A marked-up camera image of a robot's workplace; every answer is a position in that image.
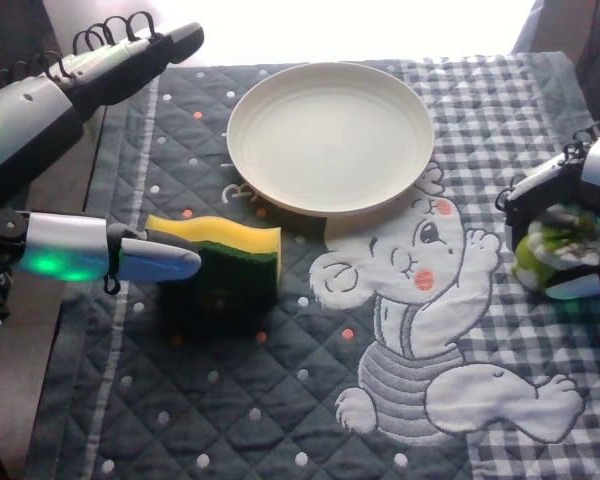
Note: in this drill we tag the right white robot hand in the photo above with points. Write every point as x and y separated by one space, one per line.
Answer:
25 120

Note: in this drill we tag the green and white toy vegetable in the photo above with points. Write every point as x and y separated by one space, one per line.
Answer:
555 240

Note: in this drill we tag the yellow and green sponge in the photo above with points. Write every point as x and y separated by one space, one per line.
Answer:
240 240

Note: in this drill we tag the cream round plate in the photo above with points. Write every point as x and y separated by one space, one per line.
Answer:
330 135

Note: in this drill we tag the grey quilt with bear print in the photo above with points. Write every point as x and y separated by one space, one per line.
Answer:
300 360

